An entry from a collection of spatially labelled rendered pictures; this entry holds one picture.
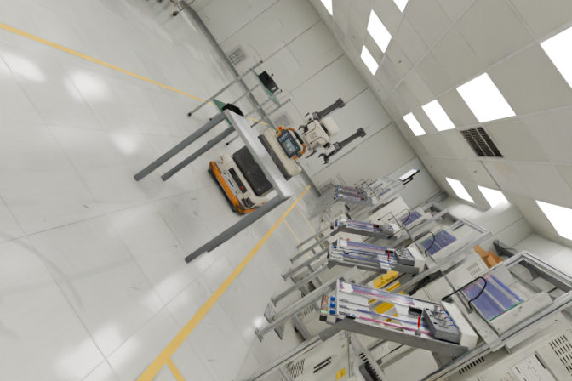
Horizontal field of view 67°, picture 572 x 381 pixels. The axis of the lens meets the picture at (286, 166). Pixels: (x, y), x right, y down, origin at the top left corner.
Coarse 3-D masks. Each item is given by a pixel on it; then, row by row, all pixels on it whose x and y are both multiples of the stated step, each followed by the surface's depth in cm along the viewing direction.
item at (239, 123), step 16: (224, 112) 285; (208, 128) 286; (240, 128) 283; (208, 144) 329; (256, 144) 303; (160, 160) 291; (192, 160) 332; (256, 160) 280; (144, 176) 295; (272, 176) 281; (288, 192) 296; (272, 208) 319; (240, 224) 280; (224, 240) 324; (192, 256) 285
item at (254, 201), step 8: (216, 160) 449; (224, 160) 446; (232, 160) 452; (216, 168) 447; (224, 168) 446; (216, 176) 447; (224, 176) 445; (240, 176) 443; (224, 184) 444; (232, 184) 443; (248, 184) 447; (232, 192) 442; (240, 192) 440; (232, 200) 440; (240, 200) 439; (248, 200) 438; (256, 200) 443; (264, 200) 473; (240, 208) 438; (248, 208) 452; (256, 208) 480
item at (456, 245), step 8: (472, 224) 404; (448, 232) 426; (480, 232) 379; (336, 240) 454; (424, 240) 427; (456, 240) 368; (464, 240) 365; (424, 248) 402; (448, 248) 367; (456, 248) 366; (472, 248) 365; (432, 256) 369; (440, 256) 368; (464, 256) 366; (328, 264) 377; (448, 264) 368; (312, 272) 455; (320, 280) 454; (304, 288) 381; (312, 304) 381
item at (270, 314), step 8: (344, 272) 351; (352, 272) 348; (336, 280) 350; (320, 288) 352; (312, 296) 353; (296, 304) 355; (272, 312) 366; (280, 312) 361; (272, 320) 356; (280, 328) 359; (280, 336) 349
